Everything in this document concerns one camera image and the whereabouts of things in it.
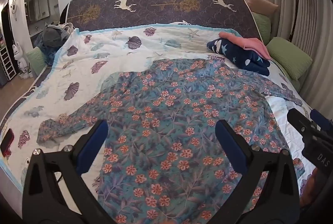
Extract white clothes hanger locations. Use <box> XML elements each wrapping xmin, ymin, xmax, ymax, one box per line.
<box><xmin>58</xmin><ymin>22</ymin><xmax>78</xmax><ymax>35</ymax></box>

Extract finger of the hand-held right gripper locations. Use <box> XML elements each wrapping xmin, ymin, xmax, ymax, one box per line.
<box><xmin>287</xmin><ymin>108</ymin><xmax>317</xmax><ymax>136</ymax></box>
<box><xmin>309</xmin><ymin>109</ymin><xmax>333</xmax><ymax>134</ymax></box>

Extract green cushion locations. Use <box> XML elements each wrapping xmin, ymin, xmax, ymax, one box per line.
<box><xmin>26</xmin><ymin>47</ymin><xmax>49</xmax><ymax>78</ymax></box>

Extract grey clothes pile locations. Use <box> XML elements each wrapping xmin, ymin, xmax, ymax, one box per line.
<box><xmin>36</xmin><ymin>24</ymin><xmax>76</xmax><ymax>64</ymax></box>

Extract white shell-print quilt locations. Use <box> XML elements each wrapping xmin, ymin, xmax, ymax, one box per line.
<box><xmin>0</xmin><ymin>21</ymin><xmax>321</xmax><ymax>193</ymax></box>

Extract white cat statue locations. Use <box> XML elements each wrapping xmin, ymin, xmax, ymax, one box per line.
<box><xmin>12</xmin><ymin>42</ymin><xmax>33</xmax><ymax>79</ymax></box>

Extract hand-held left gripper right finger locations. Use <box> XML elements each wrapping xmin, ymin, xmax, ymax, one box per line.
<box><xmin>208</xmin><ymin>119</ymin><xmax>301</xmax><ymax>224</ymax></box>

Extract red and black phone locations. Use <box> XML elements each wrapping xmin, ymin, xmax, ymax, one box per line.
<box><xmin>0</xmin><ymin>128</ymin><xmax>15</xmax><ymax>155</ymax></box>

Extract person's right hand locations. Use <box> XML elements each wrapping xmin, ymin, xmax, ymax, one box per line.
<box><xmin>299</xmin><ymin>167</ymin><xmax>319</xmax><ymax>212</ymax></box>

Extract beige pillow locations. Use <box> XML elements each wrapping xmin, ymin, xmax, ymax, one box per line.
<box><xmin>247</xmin><ymin>0</ymin><xmax>279</xmax><ymax>16</ymax></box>

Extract pink garment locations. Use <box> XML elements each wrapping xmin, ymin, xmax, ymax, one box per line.
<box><xmin>219</xmin><ymin>32</ymin><xmax>272</xmax><ymax>61</ymax></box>

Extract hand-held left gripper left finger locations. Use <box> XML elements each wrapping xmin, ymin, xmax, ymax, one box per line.
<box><xmin>22</xmin><ymin>119</ymin><xmax>115</xmax><ymax>224</ymax></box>

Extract white wall ornament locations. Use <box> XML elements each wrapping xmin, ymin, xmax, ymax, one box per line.
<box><xmin>9</xmin><ymin>0</ymin><xmax>19</xmax><ymax>22</ymax></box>

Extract navy star-print garment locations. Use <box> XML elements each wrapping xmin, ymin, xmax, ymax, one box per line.
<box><xmin>206</xmin><ymin>38</ymin><xmax>271</xmax><ymax>75</ymax></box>

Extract grey pleated curtain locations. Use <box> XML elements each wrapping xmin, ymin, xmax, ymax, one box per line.
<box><xmin>265</xmin><ymin>0</ymin><xmax>333</xmax><ymax>120</ymax></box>

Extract teal floral shirt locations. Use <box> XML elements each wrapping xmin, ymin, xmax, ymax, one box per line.
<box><xmin>36</xmin><ymin>58</ymin><xmax>304</xmax><ymax>224</ymax></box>

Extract deer-print mattress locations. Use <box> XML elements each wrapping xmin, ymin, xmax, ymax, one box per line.
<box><xmin>0</xmin><ymin>0</ymin><xmax>263</xmax><ymax>136</ymax></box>

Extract white shelf rack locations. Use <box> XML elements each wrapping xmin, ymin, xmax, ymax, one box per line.
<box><xmin>0</xmin><ymin>46</ymin><xmax>15</xmax><ymax>81</ymax></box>

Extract wall mirror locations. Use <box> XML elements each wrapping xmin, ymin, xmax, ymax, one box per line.
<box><xmin>25</xmin><ymin>0</ymin><xmax>51</xmax><ymax>23</ymax></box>

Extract large green pillow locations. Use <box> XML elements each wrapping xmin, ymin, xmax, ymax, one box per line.
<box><xmin>265</xmin><ymin>37</ymin><xmax>313</xmax><ymax>81</ymax></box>

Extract small green pillow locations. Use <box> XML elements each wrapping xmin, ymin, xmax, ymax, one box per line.
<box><xmin>251</xmin><ymin>12</ymin><xmax>272</xmax><ymax>43</ymax></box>

